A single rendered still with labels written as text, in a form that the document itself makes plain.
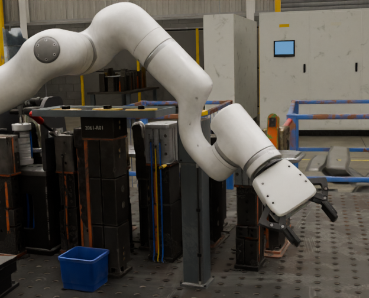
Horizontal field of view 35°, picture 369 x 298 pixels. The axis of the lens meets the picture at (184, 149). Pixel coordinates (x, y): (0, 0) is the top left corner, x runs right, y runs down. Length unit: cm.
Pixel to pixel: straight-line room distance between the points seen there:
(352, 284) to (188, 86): 71
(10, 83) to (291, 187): 68
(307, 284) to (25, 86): 87
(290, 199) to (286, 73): 848
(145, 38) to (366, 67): 849
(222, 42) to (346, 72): 205
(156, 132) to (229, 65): 805
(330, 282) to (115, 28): 85
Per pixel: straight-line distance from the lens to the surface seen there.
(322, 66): 963
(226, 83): 971
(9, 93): 142
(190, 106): 125
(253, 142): 122
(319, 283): 162
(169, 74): 126
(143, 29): 128
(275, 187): 120
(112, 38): 132
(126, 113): 149
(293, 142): 359
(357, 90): 967
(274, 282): 160
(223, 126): 124
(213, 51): 975
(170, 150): 167
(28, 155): 189
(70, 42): 131
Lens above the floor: 129
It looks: 9 degrees down
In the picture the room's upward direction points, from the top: 1 degrees counter-clockwise
